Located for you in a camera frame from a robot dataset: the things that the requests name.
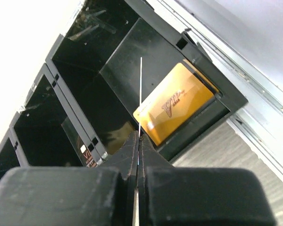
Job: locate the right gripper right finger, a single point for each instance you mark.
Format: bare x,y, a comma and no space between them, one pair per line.
171,196

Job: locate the gold card in bin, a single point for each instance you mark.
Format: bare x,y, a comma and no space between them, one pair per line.
175,99

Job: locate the dark VIP card in bin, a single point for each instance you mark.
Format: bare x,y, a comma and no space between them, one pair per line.
88,158

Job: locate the gold credit card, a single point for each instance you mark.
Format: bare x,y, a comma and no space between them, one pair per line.
136,211

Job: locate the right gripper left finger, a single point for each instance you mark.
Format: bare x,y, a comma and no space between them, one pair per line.
72,196

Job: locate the black three-compartment bin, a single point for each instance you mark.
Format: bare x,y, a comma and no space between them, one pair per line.
88,88

